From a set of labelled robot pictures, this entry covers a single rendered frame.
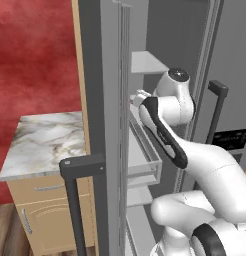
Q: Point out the pale fridge shelf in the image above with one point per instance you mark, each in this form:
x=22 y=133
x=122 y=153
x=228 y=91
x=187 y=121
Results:
x=138 y=196
x=145 y=63

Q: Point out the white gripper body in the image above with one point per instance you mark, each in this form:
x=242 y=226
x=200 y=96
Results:
x=140 y=97

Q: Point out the tan cupboard door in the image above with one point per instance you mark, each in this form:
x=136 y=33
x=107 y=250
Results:
x=55 y=226

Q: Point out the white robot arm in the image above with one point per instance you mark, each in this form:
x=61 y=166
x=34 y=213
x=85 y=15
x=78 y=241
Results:
x=208 y=173

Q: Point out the clear fridge drawer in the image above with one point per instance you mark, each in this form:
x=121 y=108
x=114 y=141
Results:
x=146 y=160

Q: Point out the grey closed fridge door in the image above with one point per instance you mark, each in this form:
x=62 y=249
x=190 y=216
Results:
x=233 y=50

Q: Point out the grey fridge body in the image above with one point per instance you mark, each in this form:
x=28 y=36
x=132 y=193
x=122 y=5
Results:
x=175 y=33

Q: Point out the tan wooden side panel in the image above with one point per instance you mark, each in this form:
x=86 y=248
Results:
x=82 y=100

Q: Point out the grey open fridge door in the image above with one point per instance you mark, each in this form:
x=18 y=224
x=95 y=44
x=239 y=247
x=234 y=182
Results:
x=101 y=83

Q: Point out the tan drawer front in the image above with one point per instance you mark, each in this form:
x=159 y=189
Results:
x=25 y=193

